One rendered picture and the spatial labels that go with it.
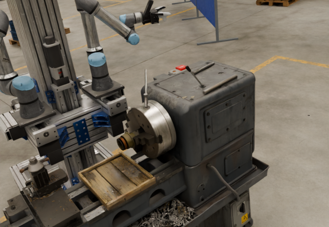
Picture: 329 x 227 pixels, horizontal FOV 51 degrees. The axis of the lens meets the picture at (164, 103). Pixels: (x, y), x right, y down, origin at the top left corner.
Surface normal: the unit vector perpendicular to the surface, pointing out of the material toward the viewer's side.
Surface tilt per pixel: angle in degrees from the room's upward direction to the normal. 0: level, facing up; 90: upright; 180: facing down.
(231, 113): 90
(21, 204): 0
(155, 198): 0
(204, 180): 90
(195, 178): 90
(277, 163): 0
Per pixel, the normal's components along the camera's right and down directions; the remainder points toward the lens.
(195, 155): 0.60, 0.29
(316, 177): -0.11, -0.88
